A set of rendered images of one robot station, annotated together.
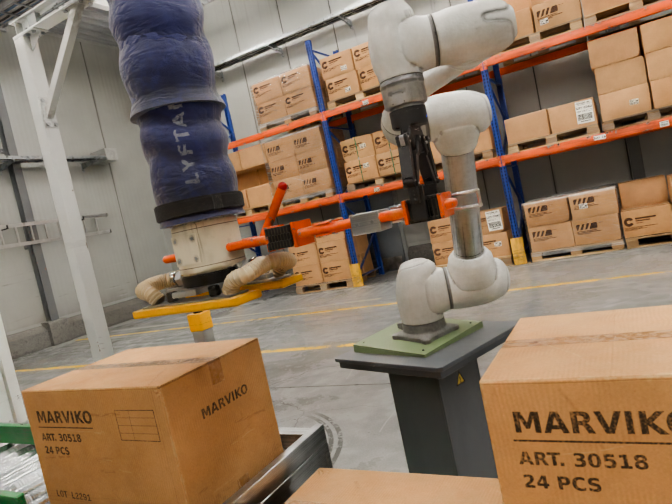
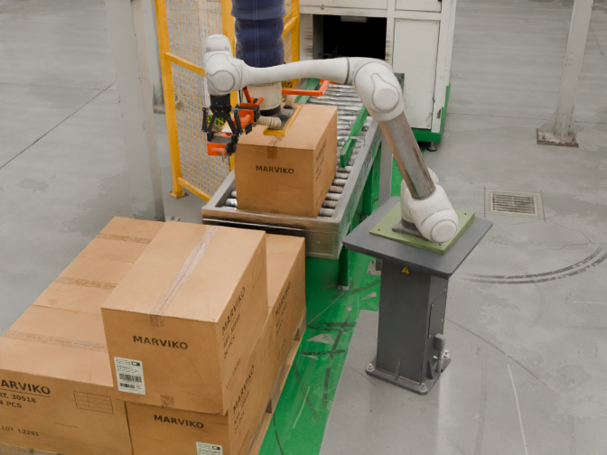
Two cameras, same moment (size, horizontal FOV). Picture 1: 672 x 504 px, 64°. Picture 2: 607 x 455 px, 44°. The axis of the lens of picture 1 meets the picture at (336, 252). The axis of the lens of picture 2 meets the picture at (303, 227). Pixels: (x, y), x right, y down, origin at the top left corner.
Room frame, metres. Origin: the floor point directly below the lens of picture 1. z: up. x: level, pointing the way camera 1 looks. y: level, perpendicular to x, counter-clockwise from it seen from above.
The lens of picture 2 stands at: (0.64, -2.83, 2.37)
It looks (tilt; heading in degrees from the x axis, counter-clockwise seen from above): 29 degrees down; 73
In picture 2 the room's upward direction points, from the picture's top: straight up
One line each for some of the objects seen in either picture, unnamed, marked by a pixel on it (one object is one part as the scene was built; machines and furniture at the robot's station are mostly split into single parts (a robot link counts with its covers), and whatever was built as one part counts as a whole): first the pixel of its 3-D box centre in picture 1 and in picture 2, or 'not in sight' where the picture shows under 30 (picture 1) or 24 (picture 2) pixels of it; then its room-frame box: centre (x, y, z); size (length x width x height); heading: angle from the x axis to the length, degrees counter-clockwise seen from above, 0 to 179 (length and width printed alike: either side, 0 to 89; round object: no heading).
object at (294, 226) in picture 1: (289, 235); (246, 113); (1.28, 0.10, 1.24); 0.10 x 0.08 x 0.06; 151
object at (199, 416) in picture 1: (156, 426); (288, 159); (1.62, 0.65, 0.75); 0.60 x 0.40 x 0.40; 60
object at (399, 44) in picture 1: (399, 40); (218, 57); (1.12, -0.22, 1.58); 0.13 x 0.11 x 0.16; 83
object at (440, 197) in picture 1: (428, 207); (219, 145); (1.11, -0.20, 1.24); 0.08 x 0.07 x 0.05; 61
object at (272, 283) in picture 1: (241, 282); (283, 116); (1.49, 0.27, 1.14); 0.34 x 0.10 x 0.05; 61
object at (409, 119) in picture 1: (411, 130); (220, 105); (1.12, -0.20, 1.40); 0.08 x 0.07 x 0.09; 150
